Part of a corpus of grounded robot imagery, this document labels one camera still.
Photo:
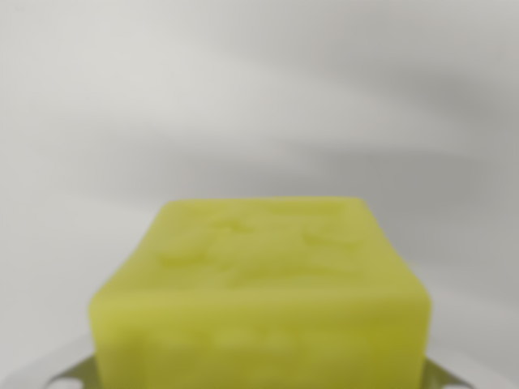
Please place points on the black silver gripper right finger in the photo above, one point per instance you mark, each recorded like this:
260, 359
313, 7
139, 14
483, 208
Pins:
440, 377

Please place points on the yellow cube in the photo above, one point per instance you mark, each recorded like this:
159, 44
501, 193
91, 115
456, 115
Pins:
259, 291

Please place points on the black silver gripper left finger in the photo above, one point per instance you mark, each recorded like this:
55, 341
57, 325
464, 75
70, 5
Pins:
83, 374

